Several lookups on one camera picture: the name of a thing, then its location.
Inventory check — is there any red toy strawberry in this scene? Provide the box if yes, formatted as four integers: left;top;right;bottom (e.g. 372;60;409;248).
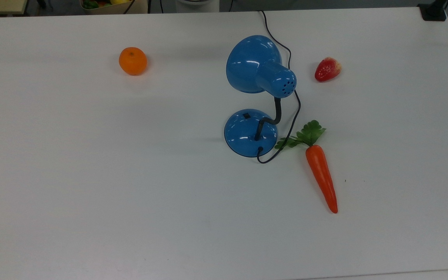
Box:
315;57;342;82

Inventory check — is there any beige box with toy fruits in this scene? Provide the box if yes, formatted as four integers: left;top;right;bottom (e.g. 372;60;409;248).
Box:
79;0;149;15

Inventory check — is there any black lamp power cable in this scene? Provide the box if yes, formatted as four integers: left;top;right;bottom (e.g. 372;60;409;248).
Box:
257;10;301;164

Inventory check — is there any black table clamp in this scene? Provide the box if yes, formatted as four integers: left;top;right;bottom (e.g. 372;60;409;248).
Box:
418;0;448;22

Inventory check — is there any blue desk lamp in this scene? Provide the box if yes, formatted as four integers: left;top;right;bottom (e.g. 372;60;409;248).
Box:
224;35;297;158

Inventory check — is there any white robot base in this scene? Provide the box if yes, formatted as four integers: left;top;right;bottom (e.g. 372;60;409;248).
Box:
175;0;220;13

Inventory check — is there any orange toy carrot with leaves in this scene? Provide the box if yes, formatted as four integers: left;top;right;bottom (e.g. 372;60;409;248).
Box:
275;120;338;214

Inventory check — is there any orange fruit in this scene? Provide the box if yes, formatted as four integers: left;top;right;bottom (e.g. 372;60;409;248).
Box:
119;47;148;76

